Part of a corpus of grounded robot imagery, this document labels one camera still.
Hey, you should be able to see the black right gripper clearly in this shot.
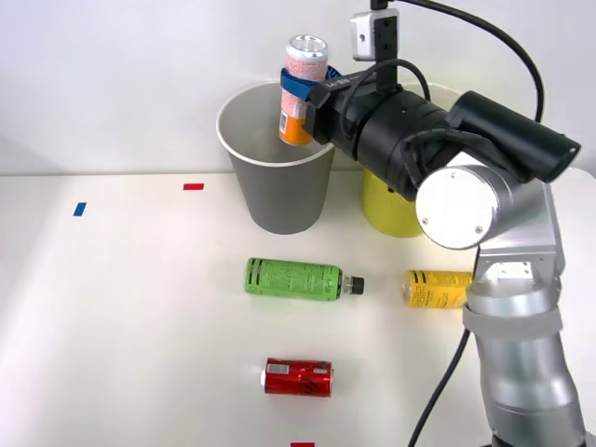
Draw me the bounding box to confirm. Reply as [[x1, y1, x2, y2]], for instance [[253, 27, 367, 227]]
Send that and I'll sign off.
[[278, 64, 378, 157]]

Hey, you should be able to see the orange and white drink can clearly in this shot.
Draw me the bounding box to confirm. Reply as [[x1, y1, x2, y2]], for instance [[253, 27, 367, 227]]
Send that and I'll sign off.
[[278, 34, 330, 147]]

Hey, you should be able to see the grey plastic waste bin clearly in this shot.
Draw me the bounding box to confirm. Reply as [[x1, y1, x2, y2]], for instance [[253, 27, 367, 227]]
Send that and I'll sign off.
[[215, 83, 336, 237]]

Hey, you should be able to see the yellow-green plastic waste bin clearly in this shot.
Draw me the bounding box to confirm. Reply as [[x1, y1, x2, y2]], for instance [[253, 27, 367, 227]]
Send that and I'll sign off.
[[361, 166, 426, 239]]

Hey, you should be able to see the green label plastic bottle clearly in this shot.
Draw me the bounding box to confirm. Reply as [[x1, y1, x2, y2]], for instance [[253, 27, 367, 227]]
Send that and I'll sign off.
[[242, 257, 366, 304]]

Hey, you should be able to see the yellow label plastic bottle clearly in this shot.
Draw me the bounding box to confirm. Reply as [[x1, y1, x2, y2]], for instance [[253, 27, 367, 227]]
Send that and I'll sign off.
[[401, 269, 474, 310]]

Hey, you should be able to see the red drink can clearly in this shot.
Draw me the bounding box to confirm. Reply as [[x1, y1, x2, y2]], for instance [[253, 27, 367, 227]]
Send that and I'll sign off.
[[259, 357, 336, 398]]

